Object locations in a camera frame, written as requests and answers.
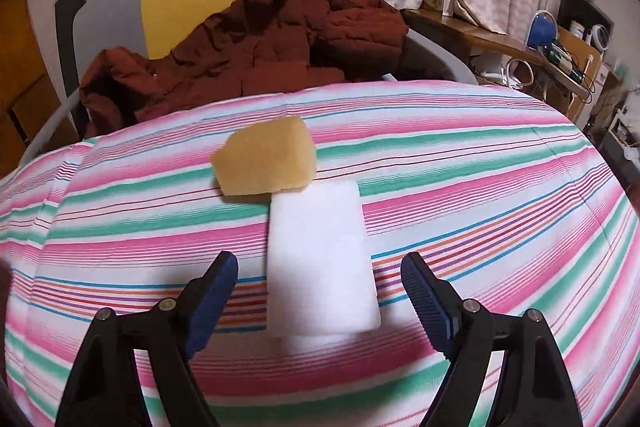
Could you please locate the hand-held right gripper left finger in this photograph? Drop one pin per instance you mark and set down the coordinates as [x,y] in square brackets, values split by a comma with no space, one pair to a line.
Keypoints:
[212,302]

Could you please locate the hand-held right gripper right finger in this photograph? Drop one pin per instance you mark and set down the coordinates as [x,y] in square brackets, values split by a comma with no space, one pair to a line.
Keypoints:
[430,302]

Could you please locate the white foam sponge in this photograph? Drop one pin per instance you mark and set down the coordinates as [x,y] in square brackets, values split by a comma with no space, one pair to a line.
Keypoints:
[320,257]

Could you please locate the striped tablecloth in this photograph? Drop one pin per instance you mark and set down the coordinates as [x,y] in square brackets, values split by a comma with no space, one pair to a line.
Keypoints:
[475,207]

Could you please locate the yellow sponge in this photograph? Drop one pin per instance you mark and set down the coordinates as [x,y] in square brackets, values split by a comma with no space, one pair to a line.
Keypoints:
[260,157]

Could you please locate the white wrapped chair armrest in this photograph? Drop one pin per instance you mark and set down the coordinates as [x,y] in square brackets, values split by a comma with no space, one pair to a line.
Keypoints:
[50,127]

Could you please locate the grey chair armrest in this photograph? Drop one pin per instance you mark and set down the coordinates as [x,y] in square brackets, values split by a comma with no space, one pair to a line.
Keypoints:
[440,54]

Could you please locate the red-brown padded jacket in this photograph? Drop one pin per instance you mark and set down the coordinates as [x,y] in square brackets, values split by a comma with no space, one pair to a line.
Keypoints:
[250,47]

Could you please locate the wooden side shelf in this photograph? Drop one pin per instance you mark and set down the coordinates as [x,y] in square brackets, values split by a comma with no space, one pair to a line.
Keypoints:
[480,37]

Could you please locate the blue round lamp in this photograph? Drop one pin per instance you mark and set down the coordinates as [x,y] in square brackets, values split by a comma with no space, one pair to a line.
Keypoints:
[542,29]

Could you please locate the black rolled mat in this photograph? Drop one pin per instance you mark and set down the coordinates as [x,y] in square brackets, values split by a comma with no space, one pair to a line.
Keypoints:
[67,37]

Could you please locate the wooden wardrobe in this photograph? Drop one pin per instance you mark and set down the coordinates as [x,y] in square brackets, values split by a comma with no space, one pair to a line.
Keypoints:
[25,57]

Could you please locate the black storage shelf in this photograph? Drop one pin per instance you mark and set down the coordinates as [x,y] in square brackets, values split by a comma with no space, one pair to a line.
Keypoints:
[575,7]

